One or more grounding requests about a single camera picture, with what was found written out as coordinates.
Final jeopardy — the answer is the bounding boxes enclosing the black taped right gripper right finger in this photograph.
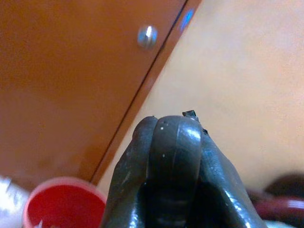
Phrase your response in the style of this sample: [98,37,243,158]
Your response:
[196,128,269,228]

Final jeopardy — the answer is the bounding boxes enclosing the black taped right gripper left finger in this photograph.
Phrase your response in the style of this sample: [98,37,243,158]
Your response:
[101,115,157,228]

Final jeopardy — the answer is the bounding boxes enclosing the dark glossy broom handle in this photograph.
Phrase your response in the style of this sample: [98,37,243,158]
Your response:
[142,110,203,228]

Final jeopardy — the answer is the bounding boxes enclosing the dark red rounded object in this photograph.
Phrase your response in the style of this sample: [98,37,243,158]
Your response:
[246,174,304,228]

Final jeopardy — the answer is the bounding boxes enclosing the red plastic bucket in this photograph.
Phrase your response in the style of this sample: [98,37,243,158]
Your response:
[22,176,107,228]

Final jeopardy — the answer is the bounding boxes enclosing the orange wooden door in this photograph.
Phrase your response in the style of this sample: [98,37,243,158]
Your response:
[0,0,189,192]

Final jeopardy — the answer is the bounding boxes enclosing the white blurred object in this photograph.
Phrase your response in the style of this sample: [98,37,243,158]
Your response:
[0,175,32,228]

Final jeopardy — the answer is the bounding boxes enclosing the round silver door knob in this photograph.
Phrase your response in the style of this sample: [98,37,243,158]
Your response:
[137,24,159,49]

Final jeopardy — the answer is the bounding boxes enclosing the orange wooden door frame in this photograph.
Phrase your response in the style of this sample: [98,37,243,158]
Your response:
[91,0,203,186]

